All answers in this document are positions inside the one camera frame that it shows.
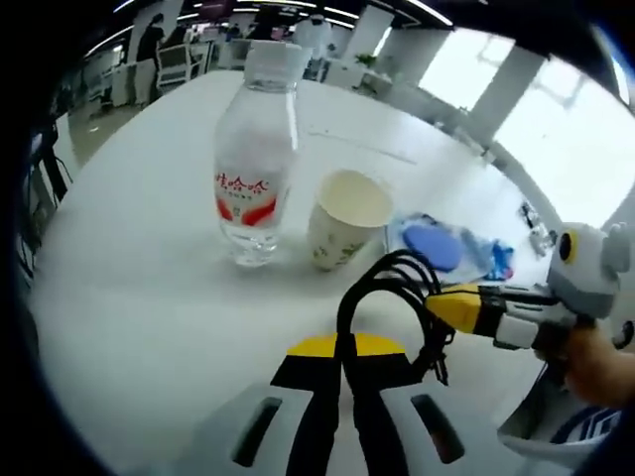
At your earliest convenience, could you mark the clear water bottle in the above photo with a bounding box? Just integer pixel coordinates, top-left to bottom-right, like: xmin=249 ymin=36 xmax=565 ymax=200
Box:
xmin=212 ymin=42 xmax=309 ymax=269

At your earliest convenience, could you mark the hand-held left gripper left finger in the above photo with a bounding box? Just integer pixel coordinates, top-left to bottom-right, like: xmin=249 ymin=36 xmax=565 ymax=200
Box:
xmin=190 ymin=333 xmax=344 ymax=476

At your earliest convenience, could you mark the black cable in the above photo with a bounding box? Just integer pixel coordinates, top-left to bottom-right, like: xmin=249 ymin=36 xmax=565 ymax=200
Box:
xmin=335 ymin=250 xmax=455 ymax=388

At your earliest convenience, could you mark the black tripod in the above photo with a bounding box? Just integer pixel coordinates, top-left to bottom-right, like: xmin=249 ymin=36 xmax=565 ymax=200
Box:
xmin=29 ymin=123 xmax=70 ymax=209

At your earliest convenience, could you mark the white table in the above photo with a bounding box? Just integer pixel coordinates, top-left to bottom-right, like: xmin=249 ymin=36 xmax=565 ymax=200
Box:
xmin=29 ymin=68 xmax=616 ymax=476

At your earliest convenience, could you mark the white cabinet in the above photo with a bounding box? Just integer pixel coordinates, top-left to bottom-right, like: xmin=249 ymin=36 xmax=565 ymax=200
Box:
xmin=326 ymin=63 xmax=398 ymax=95

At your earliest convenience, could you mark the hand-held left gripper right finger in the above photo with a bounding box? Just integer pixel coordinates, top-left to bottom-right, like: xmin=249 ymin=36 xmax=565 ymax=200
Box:
xmin=350 ymin=333 xmax=503 ymax=476

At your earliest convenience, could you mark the white office chair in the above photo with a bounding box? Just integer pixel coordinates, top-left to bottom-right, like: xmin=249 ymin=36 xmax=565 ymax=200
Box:
xmin=156 ymin=42 xmax=205 ymax=90

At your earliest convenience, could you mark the person's right hand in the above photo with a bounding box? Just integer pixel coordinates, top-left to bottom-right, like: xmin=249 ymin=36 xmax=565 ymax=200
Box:
xmin=535 ymin=324 xmax=635 ymax=413

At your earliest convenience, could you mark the white device with black cable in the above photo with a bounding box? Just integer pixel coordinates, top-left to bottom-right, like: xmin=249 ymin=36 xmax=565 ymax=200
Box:
xmin=518 ymin=200 xmax=543 ymax=229

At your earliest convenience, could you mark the person's striped white jacket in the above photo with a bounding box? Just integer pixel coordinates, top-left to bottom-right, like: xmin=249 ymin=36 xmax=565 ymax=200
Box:
xmin=495 ymin=396 xmax=635 ymax=457

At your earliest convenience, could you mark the blue white plastic bag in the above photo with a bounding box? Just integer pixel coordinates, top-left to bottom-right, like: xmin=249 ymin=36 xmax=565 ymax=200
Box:
xmin=385 ymin=211 xmax=497 ymax=277

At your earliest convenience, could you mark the white paper cup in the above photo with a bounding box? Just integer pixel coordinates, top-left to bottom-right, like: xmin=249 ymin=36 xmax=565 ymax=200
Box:
xmin=307 ymin=169 xmax=394 ymax=273

